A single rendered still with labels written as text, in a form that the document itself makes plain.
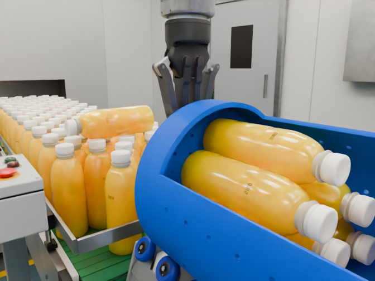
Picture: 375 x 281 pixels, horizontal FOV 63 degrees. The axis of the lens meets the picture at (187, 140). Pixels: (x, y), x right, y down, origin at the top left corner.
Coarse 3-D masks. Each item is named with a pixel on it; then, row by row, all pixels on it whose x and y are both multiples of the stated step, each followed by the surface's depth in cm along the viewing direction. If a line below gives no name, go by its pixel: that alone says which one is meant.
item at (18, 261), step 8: (16, 240) 60; (24, 240) 61; (8, 248) 59; (16, 248) 60; (24, 248) 61; (8, 256) 59; (16, 256) 60; (24, 256) 61; (8, 264) 60; (16, 264) 61; (24, 264) 61; (8, 272) 60; (16, 272) 61; (24, 272) 62; (8, 280) 60; (16, 280) 61; (24, 280) 62
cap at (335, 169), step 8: (328, 160) 36; (336, 160) 35; (344, 160) 36; (320, 168) 36; (328, 168) 35; (336, 168) 35; (344, 168) 36; (320, 176) 37; (328, 176) 36; (336, 176) 35; (344, 176) 37; (336, 184) 36
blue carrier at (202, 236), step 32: (160, 128) 47; (192, 128) 51; (288, 128) 51; (320, 128) 45; (160, 160) 43; (352, 160) 46; (160, 192) 41; (192, 192) 36; (160, 224) 42; (192, 224) 35; (224, 224) 31; (256, 224) 29; (192, 256) 37; (224, 256) 31; (256, 256) 28; (288, 256) 26; (320, 256) 24
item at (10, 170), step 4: (4, 168) 54; (8, 168) 54; (12, 168) 54; (0, 172) 52; (4, 172) 52; (8, 172) 53; (12, 172) 53; (0, 176) 53; (4, 176) 53; (8, 176) 53
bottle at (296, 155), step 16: (208, 128) 50; (224, 128) 48; (240, 128) 46; (256, 128) 44; (272, 128) 43; (208, 144) 49; (224, 144) 46; (240, 144) 44; (256, 144) 42; (272, 144) 40; (288, 144) 39; (304, 144) 38; (240, 160) 44; (256, 160) 42; (272, 160) 39; (288, 160) 38; (304, 160) 37; (320, 160) 36; (288, 176) 39; (304, 176) 38
